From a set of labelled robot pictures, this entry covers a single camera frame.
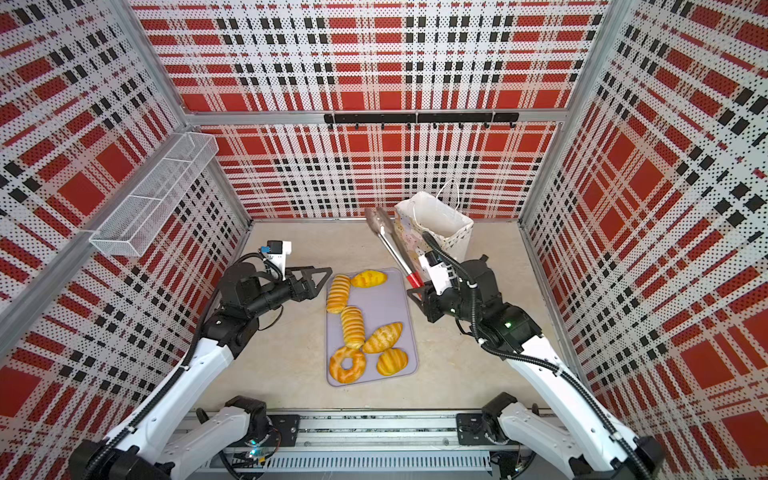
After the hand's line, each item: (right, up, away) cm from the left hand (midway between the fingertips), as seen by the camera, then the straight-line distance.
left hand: (322, 274), depth 73 cm
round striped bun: (+17, -25, +8) cm, 31 cm away
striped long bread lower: (+5, -16, +15) cm, 23 cm away
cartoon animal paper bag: (+26, +17, +17) cm, 36 cm away
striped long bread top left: (0, -8, +21) cm, 22 cm away
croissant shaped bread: (+15, -20, +12) cm, 28 cm away
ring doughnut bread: (+8, -26, +10) cm, 29 cm away
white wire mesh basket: (-64, +15, +19) cm, 68 cm away
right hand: (+23, -4, -5) cm, 24 cm away
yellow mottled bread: (+9, -4, +25) cm, 27 cm away
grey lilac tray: (+11, -18, +17) cm, 27 cm away
